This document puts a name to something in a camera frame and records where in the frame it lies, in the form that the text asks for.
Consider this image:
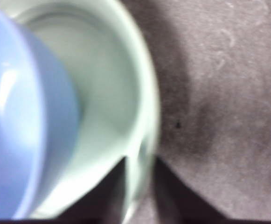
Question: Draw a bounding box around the green round plate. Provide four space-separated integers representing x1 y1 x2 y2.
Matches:
0 0 162 221

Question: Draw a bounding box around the blue ribbed bowl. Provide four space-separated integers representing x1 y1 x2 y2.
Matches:
0 4 80 220

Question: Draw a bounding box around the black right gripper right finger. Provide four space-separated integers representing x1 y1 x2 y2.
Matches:
154 156 233 220

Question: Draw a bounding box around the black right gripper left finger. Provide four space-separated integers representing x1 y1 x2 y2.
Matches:
53 155 129 220

